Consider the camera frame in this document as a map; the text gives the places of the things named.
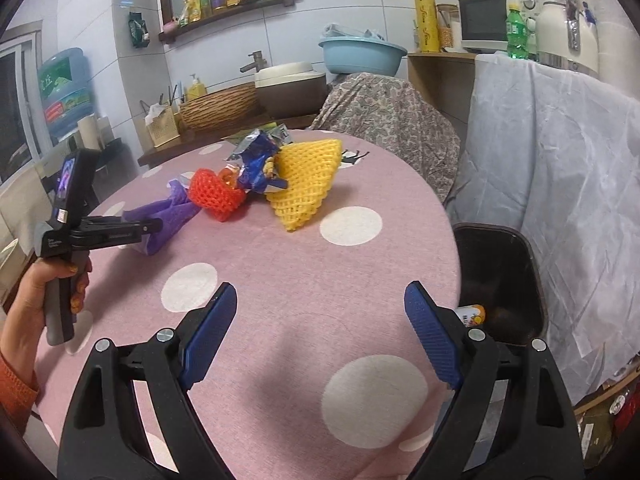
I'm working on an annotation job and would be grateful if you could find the white orange packet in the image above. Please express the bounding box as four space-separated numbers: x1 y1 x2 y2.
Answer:
457 304 487 328

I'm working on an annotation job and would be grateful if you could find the white electric kettle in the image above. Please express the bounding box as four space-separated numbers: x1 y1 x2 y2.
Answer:
536 0 600 73

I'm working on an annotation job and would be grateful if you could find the green soda bottle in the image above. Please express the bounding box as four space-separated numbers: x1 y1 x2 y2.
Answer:
506 0 530 60

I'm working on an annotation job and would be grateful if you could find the dark wooden wall shelf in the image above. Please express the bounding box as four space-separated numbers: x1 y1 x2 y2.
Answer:
152 0 302 43

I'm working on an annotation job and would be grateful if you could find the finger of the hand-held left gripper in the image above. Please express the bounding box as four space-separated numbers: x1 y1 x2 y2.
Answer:
100 232 152 249
80 214 164 235

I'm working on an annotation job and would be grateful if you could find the light blue plastic basin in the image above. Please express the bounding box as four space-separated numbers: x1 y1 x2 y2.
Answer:
318 36 408 77

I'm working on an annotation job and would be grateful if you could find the glass jar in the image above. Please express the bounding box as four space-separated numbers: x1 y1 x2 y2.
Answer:
436 4 461 51

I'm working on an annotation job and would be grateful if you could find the grey cloth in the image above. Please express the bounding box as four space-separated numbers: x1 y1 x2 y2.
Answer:
322 22 387 42

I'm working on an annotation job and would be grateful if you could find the dark brown trash bin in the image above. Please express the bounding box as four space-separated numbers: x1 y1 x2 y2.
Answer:
452 223 546 346

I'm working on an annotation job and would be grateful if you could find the person's left forearm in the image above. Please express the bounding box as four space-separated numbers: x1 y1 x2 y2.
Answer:
0 349 41 436

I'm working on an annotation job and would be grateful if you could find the blue water jug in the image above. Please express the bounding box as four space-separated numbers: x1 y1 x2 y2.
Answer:
39 47 93 141

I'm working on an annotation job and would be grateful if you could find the paisley patterned cloth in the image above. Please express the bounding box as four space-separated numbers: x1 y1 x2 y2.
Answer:
310 72 462 206

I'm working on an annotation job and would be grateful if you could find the wicker basket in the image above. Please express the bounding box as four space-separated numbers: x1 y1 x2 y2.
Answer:
179 82 261 133

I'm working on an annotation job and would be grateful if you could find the yellow plastic wrap roll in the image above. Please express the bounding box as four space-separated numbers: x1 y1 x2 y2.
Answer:
412 0 441 53

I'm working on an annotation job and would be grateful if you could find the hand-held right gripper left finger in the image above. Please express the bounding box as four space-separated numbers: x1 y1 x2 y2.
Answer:
57 282 238 480

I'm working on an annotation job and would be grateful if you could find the green hanging packet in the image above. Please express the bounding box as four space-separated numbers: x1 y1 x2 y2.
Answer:
129 10 150 48

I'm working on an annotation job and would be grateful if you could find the window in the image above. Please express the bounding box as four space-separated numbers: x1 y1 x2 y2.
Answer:
0 22 43 186

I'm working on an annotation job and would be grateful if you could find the white microwave oven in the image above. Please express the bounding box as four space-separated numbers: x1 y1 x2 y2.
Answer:
458 0 538 53

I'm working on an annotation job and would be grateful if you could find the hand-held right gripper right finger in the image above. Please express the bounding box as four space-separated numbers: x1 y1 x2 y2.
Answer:
404 281 586 480

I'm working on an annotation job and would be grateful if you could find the blue silver snack wrapper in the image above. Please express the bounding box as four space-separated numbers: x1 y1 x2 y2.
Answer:
222 129 291 193

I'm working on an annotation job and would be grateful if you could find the metal faucet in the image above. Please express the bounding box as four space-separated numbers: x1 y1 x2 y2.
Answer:
240 51 268 74

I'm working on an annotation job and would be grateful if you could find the beige brown wash basin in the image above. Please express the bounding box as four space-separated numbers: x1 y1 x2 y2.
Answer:
254 61 327 116

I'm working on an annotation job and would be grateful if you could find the person's left hand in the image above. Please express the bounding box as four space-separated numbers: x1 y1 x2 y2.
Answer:
0 256 92 376

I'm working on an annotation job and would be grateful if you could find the yellow foam fruit net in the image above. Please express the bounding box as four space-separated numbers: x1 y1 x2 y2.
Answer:
265 138 344 232

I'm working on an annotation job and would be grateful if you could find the wooden cabinet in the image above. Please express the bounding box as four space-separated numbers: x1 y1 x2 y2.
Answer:
407 51 478 126

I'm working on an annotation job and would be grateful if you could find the purple foam fruit net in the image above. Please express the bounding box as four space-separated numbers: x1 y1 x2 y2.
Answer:
122 178 201 256

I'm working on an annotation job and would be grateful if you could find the pink polka dot tablecloth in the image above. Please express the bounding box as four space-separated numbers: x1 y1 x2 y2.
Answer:
30 130 463 480

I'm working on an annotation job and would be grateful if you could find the red foam fruit net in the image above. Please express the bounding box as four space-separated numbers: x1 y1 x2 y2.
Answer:
187 169 246 222

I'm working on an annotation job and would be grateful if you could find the white cloth cover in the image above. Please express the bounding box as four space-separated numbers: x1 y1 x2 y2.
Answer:
445 52 640 406

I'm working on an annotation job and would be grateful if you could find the beige slotted holder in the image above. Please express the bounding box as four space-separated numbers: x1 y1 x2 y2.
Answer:
145 105 181 148

